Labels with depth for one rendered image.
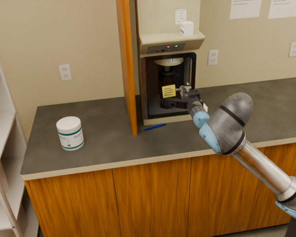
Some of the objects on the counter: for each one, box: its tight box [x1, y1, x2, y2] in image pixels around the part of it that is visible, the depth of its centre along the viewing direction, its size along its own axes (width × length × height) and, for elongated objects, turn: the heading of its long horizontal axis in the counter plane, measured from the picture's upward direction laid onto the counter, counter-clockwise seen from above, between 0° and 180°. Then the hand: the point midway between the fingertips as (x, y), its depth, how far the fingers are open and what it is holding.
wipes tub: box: [56, 116, 84, 150], centre depth 172 cm, size 13×13×15 cm
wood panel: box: [116, 0, 138, 136], centre depth 162 cm, size 49×3×140 cm, turn 13°
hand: (180, 89), depth 172 cm, fingers closed, pressing on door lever
